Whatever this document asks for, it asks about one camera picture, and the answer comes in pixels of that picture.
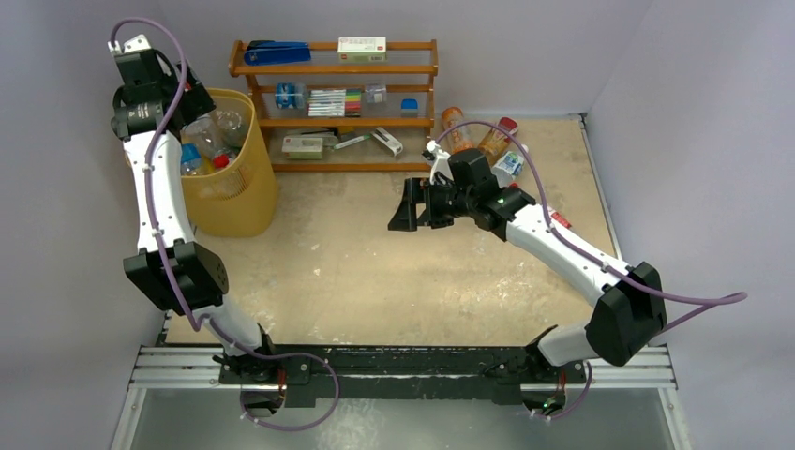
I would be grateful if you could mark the blue stapler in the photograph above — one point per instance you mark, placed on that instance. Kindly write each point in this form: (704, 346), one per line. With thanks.
(272, 52)

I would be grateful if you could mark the red gold label bottle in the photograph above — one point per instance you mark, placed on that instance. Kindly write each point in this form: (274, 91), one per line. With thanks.
(494, 144)

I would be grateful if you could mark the blue tape dispenser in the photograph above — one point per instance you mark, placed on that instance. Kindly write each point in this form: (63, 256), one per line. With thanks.
(291, 96)

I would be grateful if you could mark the blue eraser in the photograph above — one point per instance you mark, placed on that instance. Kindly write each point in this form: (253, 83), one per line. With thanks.
(409, 107)

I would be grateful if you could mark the red landscape label bottle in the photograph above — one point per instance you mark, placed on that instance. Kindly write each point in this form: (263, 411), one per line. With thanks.
(559, 221)

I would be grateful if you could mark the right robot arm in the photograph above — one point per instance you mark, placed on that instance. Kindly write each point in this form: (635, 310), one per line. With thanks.
(627, 312)

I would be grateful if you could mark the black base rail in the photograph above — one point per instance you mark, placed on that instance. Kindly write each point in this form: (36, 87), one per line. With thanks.
(302, 374)

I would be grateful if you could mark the orange label bottle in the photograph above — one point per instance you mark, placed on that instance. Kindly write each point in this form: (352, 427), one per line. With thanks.
(458, 135)

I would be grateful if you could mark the white red box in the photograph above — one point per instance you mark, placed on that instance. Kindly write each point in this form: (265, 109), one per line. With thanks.
(361, 50)

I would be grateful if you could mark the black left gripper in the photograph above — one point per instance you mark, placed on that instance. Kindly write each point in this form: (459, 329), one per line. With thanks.
(196, 101)

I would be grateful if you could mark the white stapler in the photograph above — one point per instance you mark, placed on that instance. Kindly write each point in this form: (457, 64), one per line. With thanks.
(388, 140)

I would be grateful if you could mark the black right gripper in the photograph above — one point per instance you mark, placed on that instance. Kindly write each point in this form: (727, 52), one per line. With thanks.
(425, 203)

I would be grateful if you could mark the blue green label white-cap bottle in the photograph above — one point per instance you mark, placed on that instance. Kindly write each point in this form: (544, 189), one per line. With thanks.
(509, 166)

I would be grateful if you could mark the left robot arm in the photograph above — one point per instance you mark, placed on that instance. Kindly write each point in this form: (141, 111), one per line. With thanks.
(169, 267)

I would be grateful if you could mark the dark green label bottle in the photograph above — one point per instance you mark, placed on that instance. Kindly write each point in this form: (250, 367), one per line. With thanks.
(233, 126)

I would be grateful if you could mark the wooden shelf rack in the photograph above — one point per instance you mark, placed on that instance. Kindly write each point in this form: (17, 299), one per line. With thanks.
(267, 124)

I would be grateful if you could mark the marker pen set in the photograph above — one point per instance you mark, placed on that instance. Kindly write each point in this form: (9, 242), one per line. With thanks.
(335, 103)

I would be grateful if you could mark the yellow plastic bin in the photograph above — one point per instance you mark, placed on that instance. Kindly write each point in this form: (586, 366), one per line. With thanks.
(238, 201)

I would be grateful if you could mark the blue label clear bottle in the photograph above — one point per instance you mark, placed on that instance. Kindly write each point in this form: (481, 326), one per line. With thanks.
(191, 162)

